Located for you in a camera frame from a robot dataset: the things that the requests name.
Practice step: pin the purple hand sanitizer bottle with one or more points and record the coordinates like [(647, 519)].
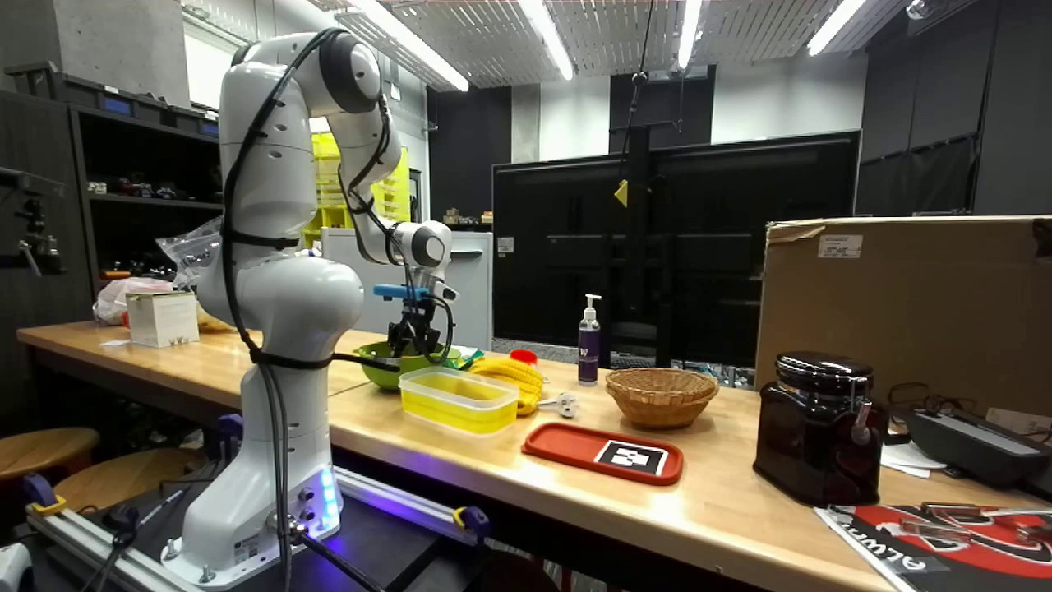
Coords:
[(590, 346)]

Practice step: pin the woven wicker basket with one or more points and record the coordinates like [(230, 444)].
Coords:
[(663, 398)]

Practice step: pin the round wooden stool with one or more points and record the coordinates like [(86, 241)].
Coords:
[(119, 478), (38, 447)]

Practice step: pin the green wet wipes pack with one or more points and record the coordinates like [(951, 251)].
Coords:
[(469, 356)]

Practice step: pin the yellow storage bin rack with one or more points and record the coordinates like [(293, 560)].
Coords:
[(395, 197)]

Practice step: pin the large cardboard box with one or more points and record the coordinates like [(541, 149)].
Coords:
[(908, 307)]

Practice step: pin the long ceiling light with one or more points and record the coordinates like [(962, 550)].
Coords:
[(545, 36), (412, 44), (837, 25), (688, 29)]

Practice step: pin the red tray with black print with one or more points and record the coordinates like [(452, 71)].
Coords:
[(570, 447)]

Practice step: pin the pinkish white plastic bag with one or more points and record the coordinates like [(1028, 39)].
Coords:
[(117, 297)]

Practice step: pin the dark storage shelf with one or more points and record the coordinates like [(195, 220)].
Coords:
[(143, 164)]

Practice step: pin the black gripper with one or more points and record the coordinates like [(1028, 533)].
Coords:
[(418, 318)]

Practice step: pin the green bowl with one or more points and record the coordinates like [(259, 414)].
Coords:
[(382, 377)]

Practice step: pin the yellow toy banana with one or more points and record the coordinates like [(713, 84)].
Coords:
[(524, 379)]

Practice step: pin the yellow triangular tag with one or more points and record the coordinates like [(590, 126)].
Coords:
[(622, 194)]

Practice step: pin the small red cup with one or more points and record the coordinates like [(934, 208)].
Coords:
[(524, 356)]

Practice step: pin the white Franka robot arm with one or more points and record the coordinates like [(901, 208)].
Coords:
[(282, 307)]

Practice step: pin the small white object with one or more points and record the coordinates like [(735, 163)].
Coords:
[(562, 404)]

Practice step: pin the yellow clear plastic container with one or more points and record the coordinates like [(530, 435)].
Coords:
[(455, 402)]

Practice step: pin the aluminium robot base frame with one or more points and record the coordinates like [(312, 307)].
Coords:
[(405, 514)]

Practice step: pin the red and black poster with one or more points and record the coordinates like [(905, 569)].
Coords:
[(965, 547)]

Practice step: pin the black flat device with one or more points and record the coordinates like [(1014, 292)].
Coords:
[(971, 444)]

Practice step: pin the clear plastic bag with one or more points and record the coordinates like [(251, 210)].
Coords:
[(193, 246)]

